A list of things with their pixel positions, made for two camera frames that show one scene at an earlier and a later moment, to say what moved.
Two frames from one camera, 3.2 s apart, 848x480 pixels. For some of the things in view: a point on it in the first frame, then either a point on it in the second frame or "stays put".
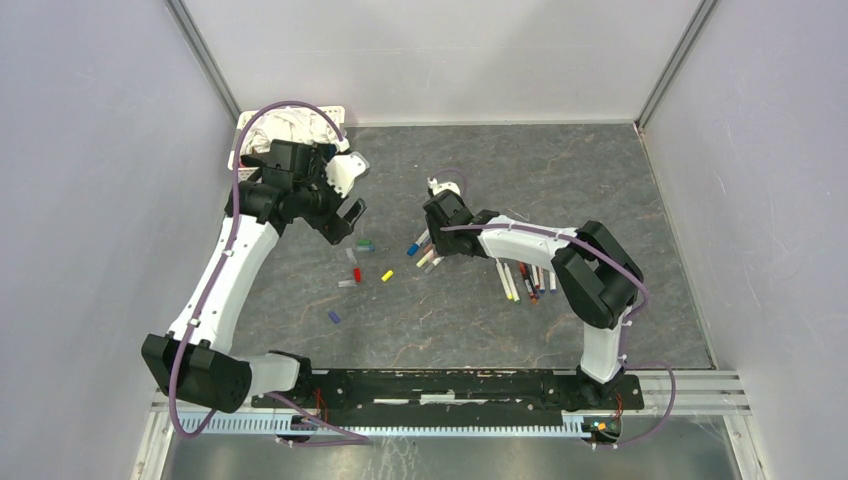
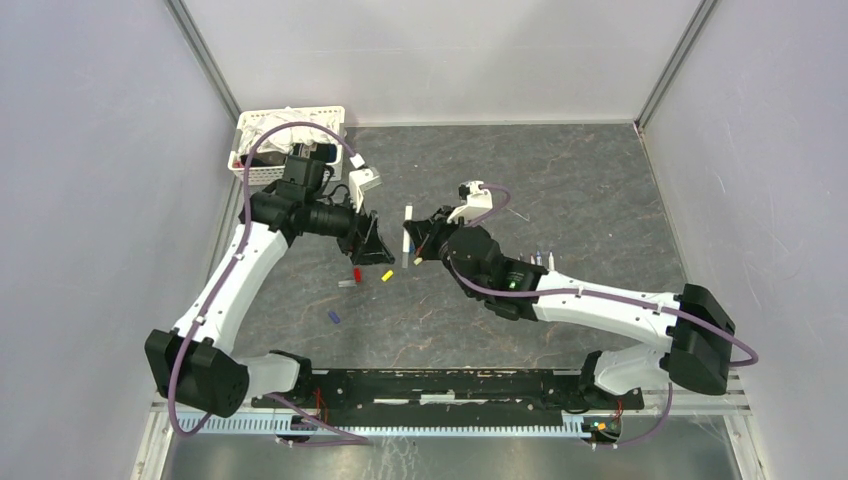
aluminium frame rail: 199,51 stays put
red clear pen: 434,264 -> 406,236
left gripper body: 326,218 -> 354,244
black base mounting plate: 460,390 stays put
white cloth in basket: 287,123 stays put
